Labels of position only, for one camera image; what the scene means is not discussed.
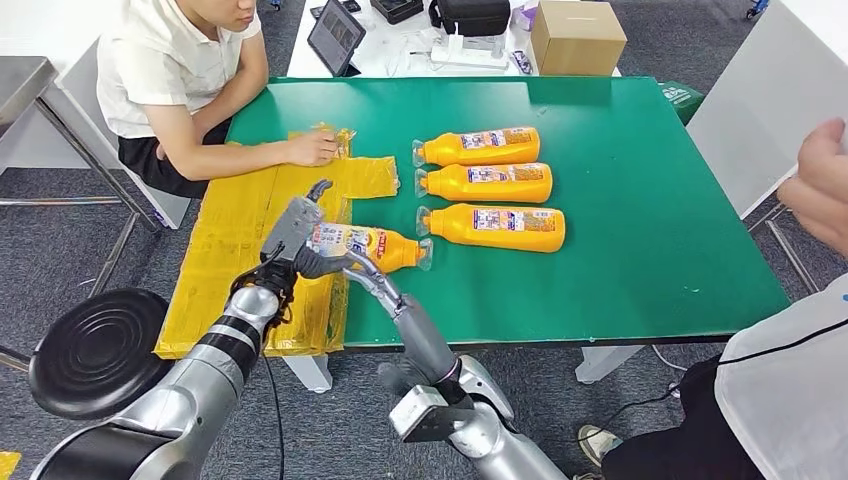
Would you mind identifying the black bag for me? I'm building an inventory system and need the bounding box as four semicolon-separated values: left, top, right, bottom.
427;0;512;38

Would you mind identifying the person's right hand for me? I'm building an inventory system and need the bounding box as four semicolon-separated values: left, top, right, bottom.
284;129;340;168

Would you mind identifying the stainless steel table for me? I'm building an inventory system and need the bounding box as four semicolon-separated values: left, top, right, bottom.
0;56;164;372

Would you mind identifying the brown cardboard box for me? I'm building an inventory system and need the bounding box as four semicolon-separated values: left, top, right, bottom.
529;0;628;78

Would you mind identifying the translucent plastic bag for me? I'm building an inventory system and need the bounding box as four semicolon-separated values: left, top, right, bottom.
511;0;541;33

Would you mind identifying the steel table frame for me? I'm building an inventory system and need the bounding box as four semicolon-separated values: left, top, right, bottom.
748;198;826;299

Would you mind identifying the orange plastic bottle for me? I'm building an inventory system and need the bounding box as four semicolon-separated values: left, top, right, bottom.
415;203;567;254
411;127;541;168
414;162;554;205
305;221;435;275

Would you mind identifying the person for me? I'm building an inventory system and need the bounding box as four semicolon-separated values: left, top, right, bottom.
95;0;342;200
574;274;848;480

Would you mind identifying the yellow taped cardboard mat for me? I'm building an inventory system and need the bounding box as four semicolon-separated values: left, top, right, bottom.
153;124;401;361

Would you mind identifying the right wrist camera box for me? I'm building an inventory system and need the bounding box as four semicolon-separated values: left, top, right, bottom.
388;384;475;444

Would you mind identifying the black round stool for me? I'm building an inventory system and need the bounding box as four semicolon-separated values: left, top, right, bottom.
27;288;174;422

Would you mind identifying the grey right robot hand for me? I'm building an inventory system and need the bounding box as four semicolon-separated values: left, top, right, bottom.
343;250;462;399

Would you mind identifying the dark tablet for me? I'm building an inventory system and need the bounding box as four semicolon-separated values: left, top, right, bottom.
306;0;367;78

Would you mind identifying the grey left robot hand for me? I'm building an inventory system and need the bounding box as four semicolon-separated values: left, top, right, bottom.
260;178;359;281

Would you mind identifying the black tray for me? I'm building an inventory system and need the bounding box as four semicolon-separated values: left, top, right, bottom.
368;0;425;26

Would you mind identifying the person's hand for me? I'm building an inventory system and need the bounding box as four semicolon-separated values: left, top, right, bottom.
776;117;848;260

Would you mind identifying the white power strip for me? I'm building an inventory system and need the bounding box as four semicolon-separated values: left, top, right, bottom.
429;33;511;72

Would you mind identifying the green bin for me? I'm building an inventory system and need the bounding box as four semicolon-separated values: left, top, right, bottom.
657;80;706;127

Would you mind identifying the black cable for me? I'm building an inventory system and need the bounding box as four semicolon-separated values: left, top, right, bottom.
592;316;848;435

